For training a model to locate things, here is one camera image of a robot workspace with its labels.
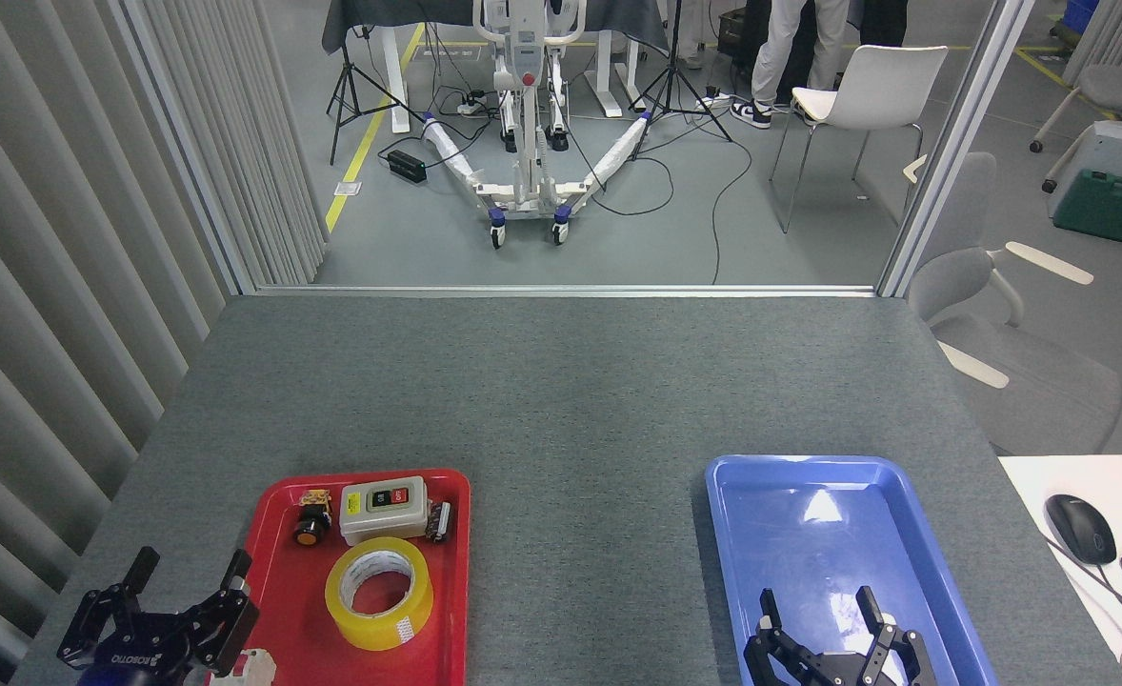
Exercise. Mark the white red breaker block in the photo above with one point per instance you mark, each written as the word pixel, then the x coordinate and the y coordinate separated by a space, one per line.
pixel 242 669

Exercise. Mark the small black switch component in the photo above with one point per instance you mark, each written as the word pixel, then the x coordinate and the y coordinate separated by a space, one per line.
pixel 440 521

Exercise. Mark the beige on-off switch box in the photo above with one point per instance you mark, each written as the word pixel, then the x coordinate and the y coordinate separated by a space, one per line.
pixel 385 524

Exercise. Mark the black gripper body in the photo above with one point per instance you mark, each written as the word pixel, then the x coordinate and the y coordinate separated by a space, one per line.
pixel 828 672
pixel 151 657

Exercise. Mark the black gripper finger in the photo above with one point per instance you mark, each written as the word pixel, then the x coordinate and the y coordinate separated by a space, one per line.
pixel 142 567
pixel 769 610
pixel 240 572
pixel 869 610

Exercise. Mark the blue bin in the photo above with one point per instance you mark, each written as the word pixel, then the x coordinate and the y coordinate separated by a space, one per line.
pixel 1081 14

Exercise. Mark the black orange push button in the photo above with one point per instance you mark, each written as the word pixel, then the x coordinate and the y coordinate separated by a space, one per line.
pixel 312 522

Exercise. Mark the yellow tape roll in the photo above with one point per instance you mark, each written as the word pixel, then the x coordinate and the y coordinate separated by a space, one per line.
pixel 380 631

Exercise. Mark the black computer mouse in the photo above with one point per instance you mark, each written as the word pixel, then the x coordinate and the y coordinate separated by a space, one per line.
pixel 1082 529

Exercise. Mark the person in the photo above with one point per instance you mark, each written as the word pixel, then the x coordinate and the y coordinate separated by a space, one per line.
pixel 780 48
pixel 885 21

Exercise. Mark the blue plastic tray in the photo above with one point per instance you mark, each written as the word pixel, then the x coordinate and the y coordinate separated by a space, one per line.
pixel 809 543

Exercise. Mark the white desk with dark cloth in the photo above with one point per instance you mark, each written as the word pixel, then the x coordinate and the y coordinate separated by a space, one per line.
pixel 618 14

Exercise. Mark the black power strip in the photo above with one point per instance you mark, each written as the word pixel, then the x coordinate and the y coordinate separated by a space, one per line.
pixel 407 167

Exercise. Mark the white power strip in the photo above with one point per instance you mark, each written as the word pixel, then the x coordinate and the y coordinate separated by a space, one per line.
pixel 471 105

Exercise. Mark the green plastic case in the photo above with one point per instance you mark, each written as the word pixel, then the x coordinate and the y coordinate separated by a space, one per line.
pixel 1109 205

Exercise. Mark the black tripod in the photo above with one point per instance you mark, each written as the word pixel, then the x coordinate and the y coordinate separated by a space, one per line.
pixel 672 38
pixel 345 57

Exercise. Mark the silver post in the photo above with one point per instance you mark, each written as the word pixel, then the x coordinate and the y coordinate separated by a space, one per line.
pixel 951 152
pixel 188 143

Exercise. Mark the red plastic tray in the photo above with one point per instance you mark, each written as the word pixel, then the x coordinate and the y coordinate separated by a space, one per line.
pixel 447 619

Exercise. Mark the grey office chair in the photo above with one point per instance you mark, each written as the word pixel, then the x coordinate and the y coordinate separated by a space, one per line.
pixel 1028 381

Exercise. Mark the silver table rail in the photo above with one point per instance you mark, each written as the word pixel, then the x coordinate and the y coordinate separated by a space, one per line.
pixel 561 290

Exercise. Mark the white stand on wheels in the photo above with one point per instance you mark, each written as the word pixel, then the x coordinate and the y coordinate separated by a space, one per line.
pixel 528 143

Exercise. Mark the white plastic chair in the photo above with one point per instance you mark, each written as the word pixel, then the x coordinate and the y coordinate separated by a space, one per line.
pixel 880 86

